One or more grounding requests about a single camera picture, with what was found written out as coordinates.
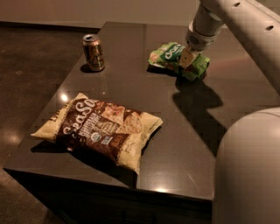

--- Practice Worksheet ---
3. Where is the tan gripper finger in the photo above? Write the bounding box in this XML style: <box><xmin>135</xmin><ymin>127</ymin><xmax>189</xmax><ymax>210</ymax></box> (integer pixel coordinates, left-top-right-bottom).
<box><xmin>179</xmin><ymin>47</ymin><xmax>200</xmax><ymax>69</ymax></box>

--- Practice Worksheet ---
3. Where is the green rice chip bag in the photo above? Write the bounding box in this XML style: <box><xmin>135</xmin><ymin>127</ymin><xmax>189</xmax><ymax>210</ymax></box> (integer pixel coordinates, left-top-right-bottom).
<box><xmin>148</xmin><ymin>42</ymin><xmax>210</xmax><ymax>81</ymax></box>

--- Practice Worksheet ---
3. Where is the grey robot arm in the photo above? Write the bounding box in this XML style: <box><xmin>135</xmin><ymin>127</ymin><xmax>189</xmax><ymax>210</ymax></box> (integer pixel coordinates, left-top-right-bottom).
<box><xmin>180</xmin><ymin>0</ymin><xmax>280</xmax><ymax>224</ymax></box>

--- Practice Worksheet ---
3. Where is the brown tortilla chip bag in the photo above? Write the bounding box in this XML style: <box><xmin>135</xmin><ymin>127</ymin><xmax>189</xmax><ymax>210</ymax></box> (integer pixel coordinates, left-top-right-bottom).
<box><xmin>32</xmin><ymin>93</ymin><xmax>163</xmax><ymax>172</ymax></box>

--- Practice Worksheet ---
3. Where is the gold soda can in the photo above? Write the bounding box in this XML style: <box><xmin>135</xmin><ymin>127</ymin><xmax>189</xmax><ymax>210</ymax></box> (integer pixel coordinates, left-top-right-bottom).
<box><xmin>82</xmin><ymin>34</ymin><xmax>105</xmax><ymax>72</ymax></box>

